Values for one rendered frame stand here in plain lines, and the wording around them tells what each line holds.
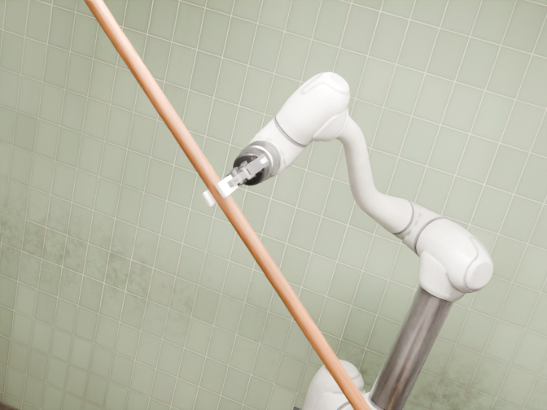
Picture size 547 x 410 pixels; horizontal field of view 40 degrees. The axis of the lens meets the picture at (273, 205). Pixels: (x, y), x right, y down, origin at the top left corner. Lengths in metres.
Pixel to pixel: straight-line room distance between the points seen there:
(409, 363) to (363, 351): 0.83
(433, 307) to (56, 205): 1.73
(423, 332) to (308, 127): 0.68
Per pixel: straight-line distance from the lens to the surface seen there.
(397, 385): 2.13
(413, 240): 2.06
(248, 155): 1.63
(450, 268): 1.95
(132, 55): 1.49
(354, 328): 2.88
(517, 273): 2.72
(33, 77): 3.12
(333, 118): 1.69
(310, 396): 2.36
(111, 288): 3.21
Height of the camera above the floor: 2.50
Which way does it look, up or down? 22 degrees down
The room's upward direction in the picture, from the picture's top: 14 degrees clockwise
